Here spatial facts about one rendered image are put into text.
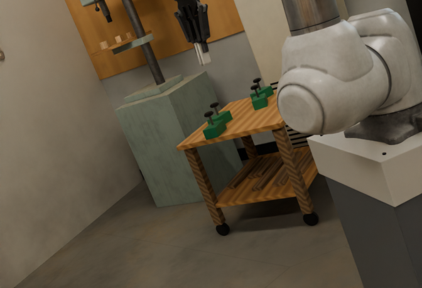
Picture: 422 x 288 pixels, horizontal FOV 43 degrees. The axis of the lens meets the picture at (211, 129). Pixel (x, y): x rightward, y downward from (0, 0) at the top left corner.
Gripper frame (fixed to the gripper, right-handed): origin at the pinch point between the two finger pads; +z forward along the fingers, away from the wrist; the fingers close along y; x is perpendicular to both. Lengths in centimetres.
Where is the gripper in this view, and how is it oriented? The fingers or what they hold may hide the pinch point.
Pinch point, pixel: (202, 53)
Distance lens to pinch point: 158.7
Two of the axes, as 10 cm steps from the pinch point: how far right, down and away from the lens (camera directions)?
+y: -6.6, 0.0, 7.5
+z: 2.7, 9.3, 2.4
